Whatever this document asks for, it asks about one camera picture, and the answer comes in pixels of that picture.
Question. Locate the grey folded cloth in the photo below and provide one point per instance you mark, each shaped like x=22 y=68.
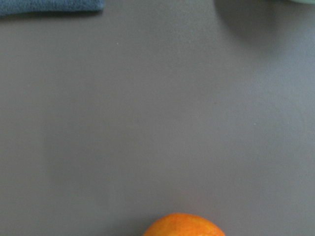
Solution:
x=10 y=7

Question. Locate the orange fruit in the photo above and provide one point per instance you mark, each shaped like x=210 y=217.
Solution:
x=183 y=224

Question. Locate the green bowl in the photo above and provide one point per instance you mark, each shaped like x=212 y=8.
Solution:
x=304 y=1

